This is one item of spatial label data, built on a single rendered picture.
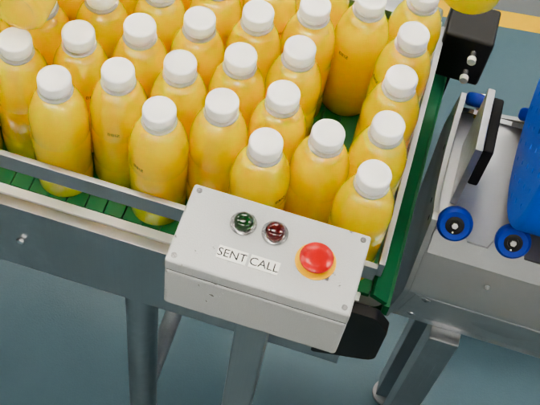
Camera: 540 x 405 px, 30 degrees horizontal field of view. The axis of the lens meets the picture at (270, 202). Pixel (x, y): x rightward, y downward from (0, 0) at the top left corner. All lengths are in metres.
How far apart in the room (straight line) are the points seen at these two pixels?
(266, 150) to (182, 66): 0.15
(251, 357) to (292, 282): 0.25
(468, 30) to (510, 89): 1.31
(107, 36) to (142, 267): 0.30
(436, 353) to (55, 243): 0.63
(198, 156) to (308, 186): 0.14
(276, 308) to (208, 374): 1.12
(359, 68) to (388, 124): 0.19
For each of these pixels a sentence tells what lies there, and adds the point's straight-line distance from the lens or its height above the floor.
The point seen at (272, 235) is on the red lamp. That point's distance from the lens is 1.06.
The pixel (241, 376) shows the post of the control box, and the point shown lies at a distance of 1.34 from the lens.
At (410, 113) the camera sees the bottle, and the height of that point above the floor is 1.06.
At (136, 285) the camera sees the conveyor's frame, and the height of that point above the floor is 0.78.
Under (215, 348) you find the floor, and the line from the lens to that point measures 2.20.
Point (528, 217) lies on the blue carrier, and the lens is 1.18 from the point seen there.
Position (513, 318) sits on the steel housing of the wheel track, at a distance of 1.39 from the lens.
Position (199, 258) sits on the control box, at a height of 1.10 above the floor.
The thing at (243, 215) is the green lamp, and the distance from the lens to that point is 1.06.
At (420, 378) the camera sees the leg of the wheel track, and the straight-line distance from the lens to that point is 1.72.
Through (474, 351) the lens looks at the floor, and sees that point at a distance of 2.31.
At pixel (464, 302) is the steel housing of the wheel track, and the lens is 1.37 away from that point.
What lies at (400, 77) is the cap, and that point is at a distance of 1.21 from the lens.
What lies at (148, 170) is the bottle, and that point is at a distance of 1.19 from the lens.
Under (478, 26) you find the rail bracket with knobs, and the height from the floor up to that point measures 1.00.
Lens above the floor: 2.02
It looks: 58 degrees down
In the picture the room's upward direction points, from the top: 11 degrees clockwise
